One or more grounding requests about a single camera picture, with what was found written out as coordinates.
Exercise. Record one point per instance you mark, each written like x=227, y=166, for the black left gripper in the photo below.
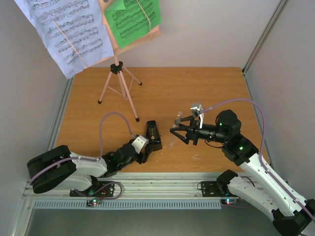
x=143, y=157

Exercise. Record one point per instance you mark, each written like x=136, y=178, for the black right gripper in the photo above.
x=194, y=132

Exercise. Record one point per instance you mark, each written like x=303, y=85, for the black metronome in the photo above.
x=153, y=136

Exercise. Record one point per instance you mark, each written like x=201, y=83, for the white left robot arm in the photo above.
x=60, y=167

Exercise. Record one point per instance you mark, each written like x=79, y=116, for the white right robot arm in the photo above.
x=289, y=211

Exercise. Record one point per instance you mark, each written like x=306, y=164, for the left controller board with LEDs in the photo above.
x=93, y=202

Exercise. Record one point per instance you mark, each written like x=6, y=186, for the controller board with leds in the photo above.
x=93, y=202
x=229, y=201

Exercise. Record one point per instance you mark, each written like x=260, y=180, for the right controller board with LEDs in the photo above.
x=229, y=201

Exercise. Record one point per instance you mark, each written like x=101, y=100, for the green sheet music page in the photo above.
x=130, y=20

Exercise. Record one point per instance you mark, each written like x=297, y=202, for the white sheet music page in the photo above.
x=72, y=31

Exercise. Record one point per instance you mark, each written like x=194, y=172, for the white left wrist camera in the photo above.
x=139, y=143

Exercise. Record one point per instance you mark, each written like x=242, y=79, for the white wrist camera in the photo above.
x=139, y=143
x=196, y=109

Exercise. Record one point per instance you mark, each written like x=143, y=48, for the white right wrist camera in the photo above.
x=196, y=109

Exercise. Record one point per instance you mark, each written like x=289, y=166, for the aluminium mounting rail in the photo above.
x=134, y=186

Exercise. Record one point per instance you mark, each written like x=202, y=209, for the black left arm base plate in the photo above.
x=100, y=189

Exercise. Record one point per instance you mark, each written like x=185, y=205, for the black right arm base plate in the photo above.
x=211, y=189

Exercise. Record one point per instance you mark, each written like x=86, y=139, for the grey slotted cable duct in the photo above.
x=128, y=204

